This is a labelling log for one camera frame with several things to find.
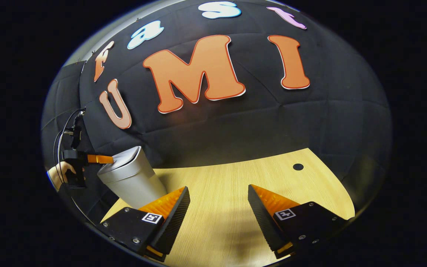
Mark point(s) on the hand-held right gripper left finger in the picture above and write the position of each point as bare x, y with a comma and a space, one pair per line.
172, 222

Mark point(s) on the white desktop garbage bin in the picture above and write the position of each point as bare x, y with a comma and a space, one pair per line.
132, 181

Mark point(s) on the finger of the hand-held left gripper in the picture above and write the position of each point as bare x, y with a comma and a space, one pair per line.
100, 159

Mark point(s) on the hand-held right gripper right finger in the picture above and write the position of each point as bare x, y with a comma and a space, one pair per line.
263, 222

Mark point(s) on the wooden desktop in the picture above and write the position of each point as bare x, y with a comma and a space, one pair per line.
221, 185

